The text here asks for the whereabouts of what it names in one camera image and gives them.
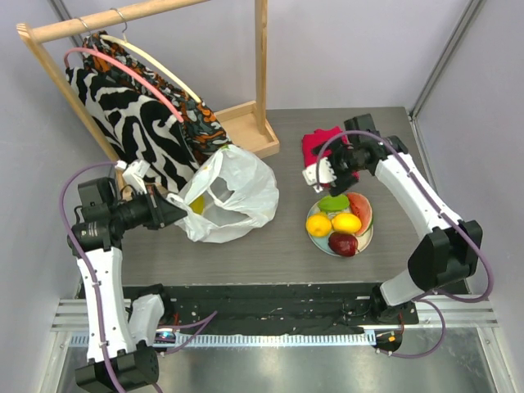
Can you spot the cream hanger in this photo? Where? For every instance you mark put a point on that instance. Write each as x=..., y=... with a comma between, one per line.
x=146, y=56

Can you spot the black white zebra garment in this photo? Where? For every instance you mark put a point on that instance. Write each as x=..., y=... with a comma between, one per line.
x=138, y=127

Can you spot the wooden clothes rack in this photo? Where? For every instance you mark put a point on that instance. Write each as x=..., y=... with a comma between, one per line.
x=246, y=124

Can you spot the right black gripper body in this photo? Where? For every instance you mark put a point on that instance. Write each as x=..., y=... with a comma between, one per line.
x=341, y=173

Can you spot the fake watermelon slice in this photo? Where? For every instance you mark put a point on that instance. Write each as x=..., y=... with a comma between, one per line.
x=361, y=207

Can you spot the white slotted cable duct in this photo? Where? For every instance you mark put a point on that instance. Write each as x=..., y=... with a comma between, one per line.
x=368, y=338

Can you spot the aluminium rail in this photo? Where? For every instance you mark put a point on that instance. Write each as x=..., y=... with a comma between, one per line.
x=72, y=315

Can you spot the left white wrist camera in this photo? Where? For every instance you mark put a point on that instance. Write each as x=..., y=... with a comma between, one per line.
x=132, y=174

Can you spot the blue and cream plate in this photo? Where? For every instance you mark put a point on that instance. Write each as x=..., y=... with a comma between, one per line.
x=322, y=242

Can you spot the yellow green fake fruit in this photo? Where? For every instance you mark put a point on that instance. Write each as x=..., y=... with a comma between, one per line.
x=198, y=205

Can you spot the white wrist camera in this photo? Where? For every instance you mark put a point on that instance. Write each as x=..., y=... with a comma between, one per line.
x=132, y=174
x=319, y=175

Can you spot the orange patterned garment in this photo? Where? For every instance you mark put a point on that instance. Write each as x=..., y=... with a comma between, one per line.
x=203, y=132

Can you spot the dark red fake apple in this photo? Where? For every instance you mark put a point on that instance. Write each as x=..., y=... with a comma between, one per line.
x=343, y=244

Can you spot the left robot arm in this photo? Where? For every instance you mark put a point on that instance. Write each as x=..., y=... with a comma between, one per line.
x=121, y=356

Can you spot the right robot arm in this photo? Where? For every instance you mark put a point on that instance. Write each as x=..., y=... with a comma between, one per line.
x=449, y=247

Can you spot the pink hanger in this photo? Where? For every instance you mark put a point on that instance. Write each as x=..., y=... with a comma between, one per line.
x=127, y=71

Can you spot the red cloth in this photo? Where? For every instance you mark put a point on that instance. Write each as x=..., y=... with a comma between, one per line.
x=313, y=142

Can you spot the yellow fake lemon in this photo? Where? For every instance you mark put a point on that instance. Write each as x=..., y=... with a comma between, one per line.
x=346, y=223

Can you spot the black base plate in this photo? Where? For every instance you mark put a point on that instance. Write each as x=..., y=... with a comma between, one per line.
x=282, y=309

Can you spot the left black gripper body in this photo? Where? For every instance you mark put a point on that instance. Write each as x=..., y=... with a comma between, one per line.
x=148, y=211

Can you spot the white plastic bag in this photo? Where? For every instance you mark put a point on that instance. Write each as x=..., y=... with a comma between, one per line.
x=240, y=191

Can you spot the yellow fake orange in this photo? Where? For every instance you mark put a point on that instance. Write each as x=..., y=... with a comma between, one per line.
x=318, y=225

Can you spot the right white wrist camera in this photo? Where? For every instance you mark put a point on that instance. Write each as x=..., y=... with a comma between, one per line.
x=319, y=175

